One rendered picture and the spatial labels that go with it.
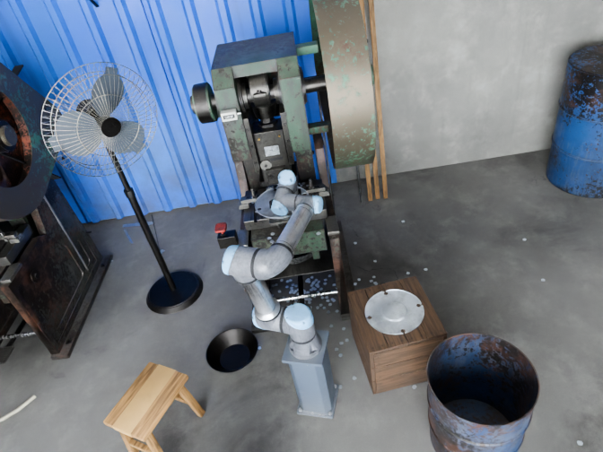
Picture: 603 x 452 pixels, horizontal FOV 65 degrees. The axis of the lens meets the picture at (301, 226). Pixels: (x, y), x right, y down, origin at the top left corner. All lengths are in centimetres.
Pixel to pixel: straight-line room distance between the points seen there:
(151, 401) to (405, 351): 120
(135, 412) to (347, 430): 99
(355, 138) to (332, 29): 44
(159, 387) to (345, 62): 168
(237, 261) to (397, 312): 98
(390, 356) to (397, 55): 214
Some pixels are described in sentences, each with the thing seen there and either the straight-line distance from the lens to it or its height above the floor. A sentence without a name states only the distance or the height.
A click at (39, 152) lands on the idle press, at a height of 112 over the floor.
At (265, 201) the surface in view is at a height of 78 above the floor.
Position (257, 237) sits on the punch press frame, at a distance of 252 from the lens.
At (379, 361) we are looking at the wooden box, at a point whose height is 26.
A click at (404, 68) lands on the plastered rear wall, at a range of 365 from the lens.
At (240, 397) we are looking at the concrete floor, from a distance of 269.
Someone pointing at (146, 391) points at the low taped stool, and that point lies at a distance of 247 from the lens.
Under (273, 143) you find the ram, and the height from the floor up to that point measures 110.
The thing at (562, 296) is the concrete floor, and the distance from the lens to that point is 311.
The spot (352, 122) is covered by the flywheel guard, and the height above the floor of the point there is 131.
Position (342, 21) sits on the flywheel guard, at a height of 166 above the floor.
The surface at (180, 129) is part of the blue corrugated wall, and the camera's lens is 373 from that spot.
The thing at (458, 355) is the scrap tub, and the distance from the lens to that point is 231.
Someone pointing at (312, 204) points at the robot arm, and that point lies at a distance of 198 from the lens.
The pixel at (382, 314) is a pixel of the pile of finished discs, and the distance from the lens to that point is 242.
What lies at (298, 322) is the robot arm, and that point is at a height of 67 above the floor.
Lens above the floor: 220
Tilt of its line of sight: 38 degrees down
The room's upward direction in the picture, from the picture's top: 11 degrees counter-clockwise
